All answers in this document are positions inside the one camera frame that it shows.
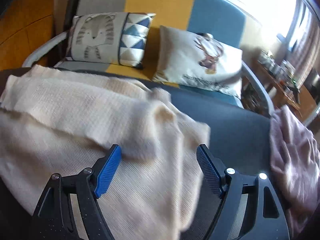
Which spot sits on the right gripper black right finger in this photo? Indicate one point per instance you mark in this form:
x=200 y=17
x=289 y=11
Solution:
x=249 y=207

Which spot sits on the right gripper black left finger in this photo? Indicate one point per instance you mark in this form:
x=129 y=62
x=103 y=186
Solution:
x=53 y=217

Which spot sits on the beige knit sweater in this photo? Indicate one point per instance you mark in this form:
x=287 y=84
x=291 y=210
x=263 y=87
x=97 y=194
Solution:
x=56 y=121

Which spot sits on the mauve knit garment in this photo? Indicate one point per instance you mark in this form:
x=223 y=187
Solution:
x=294 y=163

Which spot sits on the wooden side table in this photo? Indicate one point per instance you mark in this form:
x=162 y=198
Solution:
x=281 y=87

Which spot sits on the deer print cushion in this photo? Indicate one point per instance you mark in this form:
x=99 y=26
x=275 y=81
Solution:
x=192 y=60

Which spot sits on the patterned curtain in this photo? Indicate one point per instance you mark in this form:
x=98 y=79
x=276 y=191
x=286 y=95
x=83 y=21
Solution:
x=304 y=47

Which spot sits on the tiger print cushion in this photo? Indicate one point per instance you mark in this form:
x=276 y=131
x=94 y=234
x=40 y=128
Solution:
x=110 y=37

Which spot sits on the orange wooden cabinet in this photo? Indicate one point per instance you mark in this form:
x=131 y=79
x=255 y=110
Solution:
x=25 y=26

